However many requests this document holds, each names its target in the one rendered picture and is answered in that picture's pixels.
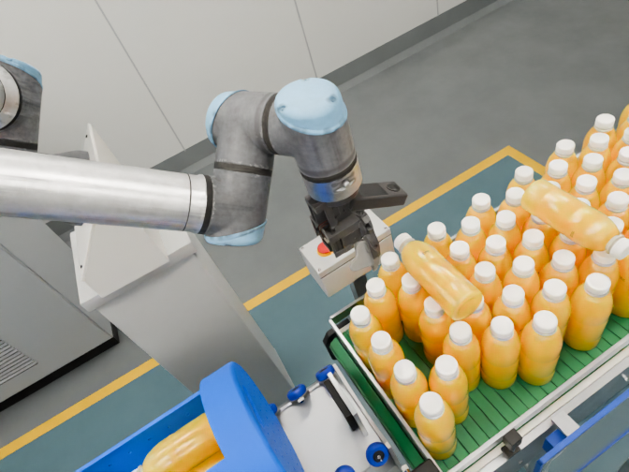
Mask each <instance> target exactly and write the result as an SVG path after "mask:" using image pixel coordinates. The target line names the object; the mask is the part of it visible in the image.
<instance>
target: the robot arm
mask: <svg viewBox="0 0 629 472"><path fill-rule="evenodd" d="M42 91H43V86H42V75H41V73H40V72H39V71H38V70H37V69H36V68H35V67H33V66H31V65H29V64H26V63H25V62H23V61H20V60H17V59H14V58H8V57H5V55H1V54H0V216H5V217H17V218H28V219H40V220H51V221H62V222H65V223H67V224H69V225H72V226H82V225H83V223H86V224H98V225H109V226H120V227H131V228H144V229H165V230H177V231H189V232H192V233H194V234H204V239H205V240H206V242H208V243H212V244H217V245H230V246H246V245H253V244H256V243H259V242H260V241H261V239H262V238H263V233H264V228H265V224H266V223H267V219H266V215H267V209H268V201H269V194H270V187H271V175H272V171H273V164H274V156H275V155H285V156H293V157H294V158H295V160H296V162H297V165H298V168H299V170H300V174H301V176H302V179H303V181H304V183H305V186H306V188H307V191H308V193H309V195H307V196H305V197H304V198H305V200H306V203H307V206H308V208H309V211H310V213H311V215H310V216H309V217H310V219H311V222H312V224H313V227H314V231H315V233H316V235H317V236H318V235H320V238H321V239H322V242H323V244H324V245H325V246H326V247H327V249H328V250H329V251H330V252H333V254H334V255H335V257H336V258H337V257H339V256H341V255H342V254H344V253H347V252H348V251H350V250H351V249H353V248H354V249H355V251H356V256H355V258H354V259H353V260H352V262H351V263H350V265H349V268H350V270H351V271H352V272H356V271H358V270H361V269H364V268H366V267H369V266H371V267H372V269H373V271H376V270H377V267H378V264H379V259H380V255H381V253H380V244H379V242H378V239H377V237H376V235H375V232H374V230H373V223H372V221H371V218H370V217H369V215H368V214H367V213H366V212H365V211H364V210H368V209H376V208H384V207H392V206H401V205H404V204H405V202H406V199H407V196H408V194H407V193H406V192H405V191H404V190H403V189H402V188H401V187H400V186H399V185H397V184H396V183H395V182H393V181H392V182H381V183H369V184H362V183H361V182H362V175H361V171H360V167H359V163H358V157H357V153H356V149H355V145H354V142H353V138H352V134H351V130H350V126H349V123H348V119H347V108H346V106H345V104H344V102H343V99H342V96H341V93H340V91H339V89H338V88H337V86H336V85H335V84H333V83H332V82H330V81H327V80H324V79H319V78H308V79H306V80H298V81H293V82H291V83H289V84H288V85H286V86H285V87H284V88H283V89H281V90H280V92H279V93H277V92H249V91H247V90H237V91H228V92H224V93H222V94H220V95H219V96H217V97H216V98H215V99H214V100H213V101H212V103H211V105H210V107H209V108H208V111H207V114H206V122H205V126H206V131H207V135H208V138H209V140H210V142H211V143H212V144H213V145H214V146H215V147H216V153H215V160H214V168H213V174H212V176H211V175H203V174H199V175H192V174H185V173H179V172H172V171H165V170H153V169H145V168H139V167H132V166H126V165H119V164H112V163H106V162H99V161H93V160H90V157H89V153H88V152H87V151H81V150H76V151H70V152H64V153H60V154H54V155H50V154H43V153H38V152H37V147H38V134H39V122H40V110H41V98H42ZM362 236H363V239H362V240H361V237H362Z"/></svg>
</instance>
